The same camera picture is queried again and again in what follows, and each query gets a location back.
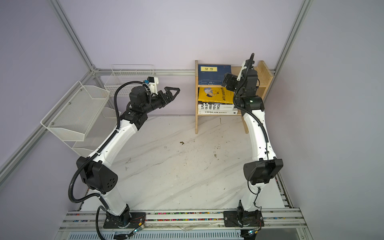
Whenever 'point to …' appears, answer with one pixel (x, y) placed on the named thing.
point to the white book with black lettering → (210, 106)
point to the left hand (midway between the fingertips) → (176, 92)
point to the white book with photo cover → (217, 112)
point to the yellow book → (216, 94)
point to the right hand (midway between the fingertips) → (230, 74)
